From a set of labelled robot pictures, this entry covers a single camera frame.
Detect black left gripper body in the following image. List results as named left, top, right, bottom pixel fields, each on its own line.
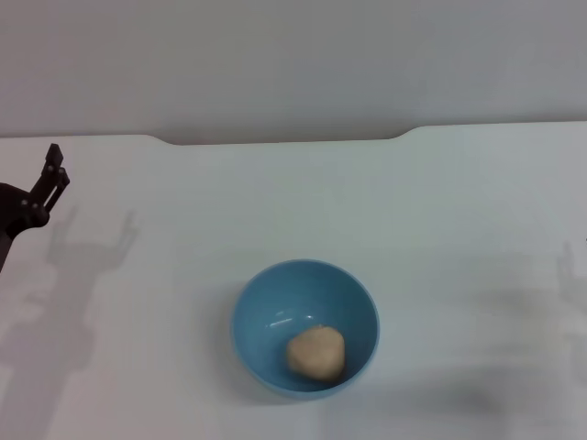
left=0, top=181, right=50, bottom=273

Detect blue ceramic bowl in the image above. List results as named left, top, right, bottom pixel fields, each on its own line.
left=229, top=258, right=382, bottom=402

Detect beige egg yolk pastry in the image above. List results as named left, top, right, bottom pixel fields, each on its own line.
left=286, top=324, right=346, bottom=381

